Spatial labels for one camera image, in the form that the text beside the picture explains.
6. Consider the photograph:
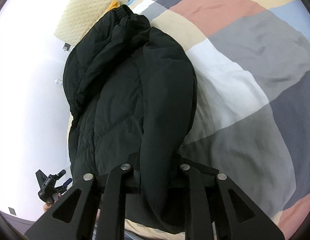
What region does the black puffer jacket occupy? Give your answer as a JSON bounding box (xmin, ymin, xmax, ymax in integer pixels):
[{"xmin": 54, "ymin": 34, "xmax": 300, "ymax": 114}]
[{"xmin": 63, "ymin": 5, "xmax": 197, "ymax": 234}]

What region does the person left hand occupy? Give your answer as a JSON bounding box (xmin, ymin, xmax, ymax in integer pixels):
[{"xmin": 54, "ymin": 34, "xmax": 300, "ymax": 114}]
[{"xmin": 43, "ymin": 193, "xmax": 62, "ymax": 212}]

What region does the plaid patchwork bed quilt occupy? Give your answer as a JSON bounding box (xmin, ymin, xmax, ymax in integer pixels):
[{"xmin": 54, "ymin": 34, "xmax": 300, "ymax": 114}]
[{"xmin": 125, "ymin": 0, "xmax": 310, "ymax": 239}]

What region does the yellow crown pillow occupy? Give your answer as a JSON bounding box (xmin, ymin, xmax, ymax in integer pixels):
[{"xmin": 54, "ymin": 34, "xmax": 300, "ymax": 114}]
[{"xmin": 107, "ymin": 0, "xmax": 121, "ymax": 11}]

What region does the cream quilted headboard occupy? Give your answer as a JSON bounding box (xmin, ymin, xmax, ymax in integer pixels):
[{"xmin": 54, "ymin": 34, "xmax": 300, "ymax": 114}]
[{"xmin": 54, "ymin": 0, "xmax": 130, "ymax": 46}]

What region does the wall power outlet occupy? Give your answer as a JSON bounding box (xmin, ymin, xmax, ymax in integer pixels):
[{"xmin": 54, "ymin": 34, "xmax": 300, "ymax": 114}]
[{"xmin": 63, "ymin": 43, "xmax": 71, "ymax": 51}]

